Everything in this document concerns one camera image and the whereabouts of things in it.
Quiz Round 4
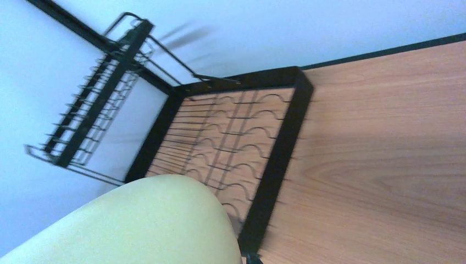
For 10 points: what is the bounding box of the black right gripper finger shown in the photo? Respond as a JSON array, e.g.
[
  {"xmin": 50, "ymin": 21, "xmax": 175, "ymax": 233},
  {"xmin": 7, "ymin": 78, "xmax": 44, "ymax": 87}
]
[{"xmin": 246, "ymin": 254, "xmax": 263, "ymax": 264}]

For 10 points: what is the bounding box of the black wire dish rack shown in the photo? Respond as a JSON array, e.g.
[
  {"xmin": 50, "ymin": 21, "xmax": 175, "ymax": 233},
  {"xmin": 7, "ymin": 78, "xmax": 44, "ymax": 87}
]
[{"xmin": 25, "ymin": 12, "xmax": 314, "ymax": 259}]

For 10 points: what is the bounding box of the yellow ceramic mug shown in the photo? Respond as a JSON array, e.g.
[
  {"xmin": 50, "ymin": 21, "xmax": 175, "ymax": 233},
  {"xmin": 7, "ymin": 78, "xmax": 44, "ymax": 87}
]
[{"xmin": 1, "ymin": 174, "xmax": 242, "ymax": 263}]

